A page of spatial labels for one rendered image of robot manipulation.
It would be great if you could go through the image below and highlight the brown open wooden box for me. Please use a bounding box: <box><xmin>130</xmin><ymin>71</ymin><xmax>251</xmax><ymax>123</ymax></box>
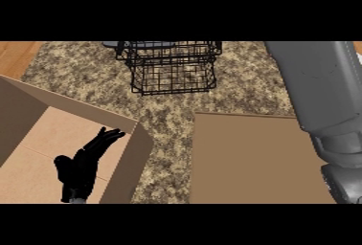
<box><xmin>0</xmin><ymin>75</ymin><xmax>155</xmax><ymax>205</ymax></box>

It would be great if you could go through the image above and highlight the black wire tiered basket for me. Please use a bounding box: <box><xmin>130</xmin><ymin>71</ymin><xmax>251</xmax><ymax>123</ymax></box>
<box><xmin>115</xmin><ymin>40</ymin><xmax>223</xmax><ymax>97</ymax></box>

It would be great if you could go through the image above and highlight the brown flat wooden panel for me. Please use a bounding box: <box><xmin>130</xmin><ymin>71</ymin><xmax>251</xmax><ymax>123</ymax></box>
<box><xmin>187</xmin><ymin>111</ymin><xmax>340</xmax><ymax>205</ymax></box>

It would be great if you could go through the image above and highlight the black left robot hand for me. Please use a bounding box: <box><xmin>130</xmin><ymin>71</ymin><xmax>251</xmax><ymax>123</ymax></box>
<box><xmin>52</xmin><ymin>125</ymin><xmax>127</xmax><ymax>204</ymax></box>

